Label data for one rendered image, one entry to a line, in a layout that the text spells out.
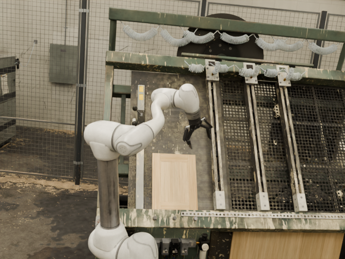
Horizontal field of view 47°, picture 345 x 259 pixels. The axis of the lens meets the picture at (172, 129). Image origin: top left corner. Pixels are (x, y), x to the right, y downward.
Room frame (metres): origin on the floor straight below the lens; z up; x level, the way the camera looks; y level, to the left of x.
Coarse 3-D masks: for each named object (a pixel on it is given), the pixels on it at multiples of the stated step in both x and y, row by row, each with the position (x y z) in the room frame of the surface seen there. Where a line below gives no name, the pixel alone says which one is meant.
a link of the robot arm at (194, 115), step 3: (198, 111) 2.23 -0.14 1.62; (186, 114) 2.24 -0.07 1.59; (189, 114) 2.22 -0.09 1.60; (192, 114) 2.22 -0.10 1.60; (195, 114) 2.23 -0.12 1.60; (198, 114) 2.24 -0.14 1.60; (186, 117) 2.26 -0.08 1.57; (189, 117) 2.24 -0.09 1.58; (192, 117) 2.23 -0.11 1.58; (195, 117) 2.24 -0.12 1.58; (198, 117) 2.25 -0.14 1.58
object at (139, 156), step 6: (138, 90) 2.96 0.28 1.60; (144, 90) 2.97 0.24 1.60; (138, 96) 2.93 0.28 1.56; (138, 102) 2.89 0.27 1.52; (138, 108) 2.86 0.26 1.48; (138, 156) 2.63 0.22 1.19; (138, 162) 2.60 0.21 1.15; (138, 168) 2.57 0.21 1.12; (138, 174) 2.54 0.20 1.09; (138, 180) 2.52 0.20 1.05; (138, 186) 2.49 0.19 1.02; (138, 192) 2.46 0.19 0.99; (138, 198) 2.44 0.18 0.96; (138, 204) 2.41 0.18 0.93
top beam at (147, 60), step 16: (112, 64) 3.03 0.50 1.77; (128, 64) 3.04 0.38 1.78; (144, 64) 3.05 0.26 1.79; (160, 64) 3.07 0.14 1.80; (176, 64) 3.10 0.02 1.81; (224, 64) 3.19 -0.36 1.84; (240, 64) 3.22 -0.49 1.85; (272, 80) 3.29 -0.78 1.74; (304, 80) 3.30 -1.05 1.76; (320, 80) 3.31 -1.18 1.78; (336, 80) 3.32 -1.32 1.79
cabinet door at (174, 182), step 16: (160, 160) 2.66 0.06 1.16; (176, 160) 2.68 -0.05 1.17; (192, 160) 2.70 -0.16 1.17; (160, 176) 2.58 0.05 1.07; (176, 176) 2.61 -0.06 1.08; (192, 176) 2.63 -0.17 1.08; (160, 192) 2.51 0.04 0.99; (176, 192) 2.54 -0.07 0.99; (192, 192) 2.55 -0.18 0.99; (160, 208) 2.44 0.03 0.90; (176, 208) 2.46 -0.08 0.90; (192, 208) 2.48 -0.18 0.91
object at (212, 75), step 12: (216, 60) 3.02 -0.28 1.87; (216, 72) 3.02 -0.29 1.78; (216, 96) 3.02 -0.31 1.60; (216, 108) 2.95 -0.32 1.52; (216, 120) 2.89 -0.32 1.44; (216, 132) 2.83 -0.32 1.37; (216, 144) 2.79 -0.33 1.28; (216, 156) 2.72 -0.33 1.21; (216, 168) 2.64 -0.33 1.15; (216, 180) 2.59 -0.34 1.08; (216, 192) 2.53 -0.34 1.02; (216, 204) 2.48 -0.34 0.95
